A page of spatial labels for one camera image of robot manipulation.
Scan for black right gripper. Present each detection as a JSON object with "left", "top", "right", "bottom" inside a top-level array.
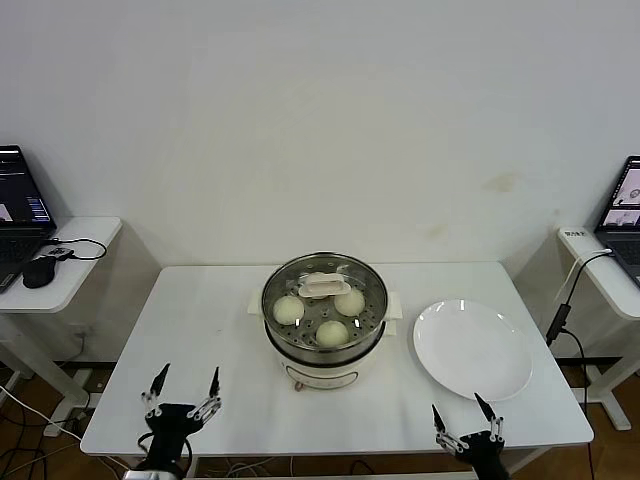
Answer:
[{"left": 431, "top": 392, "right": 510, "bottom": 480}]

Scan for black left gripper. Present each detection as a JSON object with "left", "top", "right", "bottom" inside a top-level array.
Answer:
[{"left": 140, "top": 362, "right": 224, "bottom": 469}]

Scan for white steamed baozi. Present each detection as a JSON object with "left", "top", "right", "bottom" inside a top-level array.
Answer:
[
  {"left": 315, "top": 319, "right": 350, "bottom": 350},
  {"left": 272, "top": 294, "right": 306, "bottom": 325},
  {"left": 333, "top": 289, "right": 366, "bottom": 318}
]

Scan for glass lid with cream handle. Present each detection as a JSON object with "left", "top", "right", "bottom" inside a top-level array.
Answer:
[{"left": 262, "top": 253, "right": 390, "bottom": 354}]

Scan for stainless steel steamer basket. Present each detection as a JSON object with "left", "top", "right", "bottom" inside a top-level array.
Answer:
[{"left": 247, "top": 252, "right": 404, "bottom": 364}]

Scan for white round plate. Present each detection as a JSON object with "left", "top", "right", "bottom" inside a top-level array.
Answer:
[{"left": 413, "top": 298, "right": 534, "bottom": 402}]

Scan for white floor power strip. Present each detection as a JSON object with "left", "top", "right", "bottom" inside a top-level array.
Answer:
[{"left": 43, "top": 407, "right": 96, "bottom": 440}]

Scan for cream electric cooker pot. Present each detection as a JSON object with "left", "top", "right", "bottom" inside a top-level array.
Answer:
[{"left": 264, "top": 319, "right": 401, "bottom": 394}]

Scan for white side table with mouse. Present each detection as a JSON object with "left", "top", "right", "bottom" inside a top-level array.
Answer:
[{"left": 0, "top": 215, "right": 124, "bottom": 421}]

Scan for black computer mouse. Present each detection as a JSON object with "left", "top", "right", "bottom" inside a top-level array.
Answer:
[{"left": 22, "top": 253, "right": 58, "bottom": 290}]

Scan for white side table with label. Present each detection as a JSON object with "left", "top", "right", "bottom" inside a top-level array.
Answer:
[{"left": 558, "top": 225, "right": 640, "bottom": 431}]

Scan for black laptop with dark screen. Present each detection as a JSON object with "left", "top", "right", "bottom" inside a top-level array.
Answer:
[{"left": 0, "top": 144, "right": 59, "bottom": 295}]

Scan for white main table frame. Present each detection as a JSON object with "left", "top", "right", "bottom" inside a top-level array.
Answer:
[{"left": 119, "top": 449, "right": 551, "bottom": 480}]

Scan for white coiled floor cable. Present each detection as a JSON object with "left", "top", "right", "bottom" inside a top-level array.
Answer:
[{"left": 199, "top": 457, "right": 301, "bottom": 477}]

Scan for black cable with adapter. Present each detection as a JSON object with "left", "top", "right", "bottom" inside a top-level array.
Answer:
[{"left": 545, "top": 251, "right": 596, "bottom": 416}]

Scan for white laptop cable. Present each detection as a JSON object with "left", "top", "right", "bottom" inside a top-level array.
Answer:
[{"left": 559, "top": 247, "right": 615, "bottom": 301}]

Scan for grey laptop with camera views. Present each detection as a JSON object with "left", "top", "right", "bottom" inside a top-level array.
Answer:
[{"left": 594, "top": 155, "right": 640, "bottom": 290}]

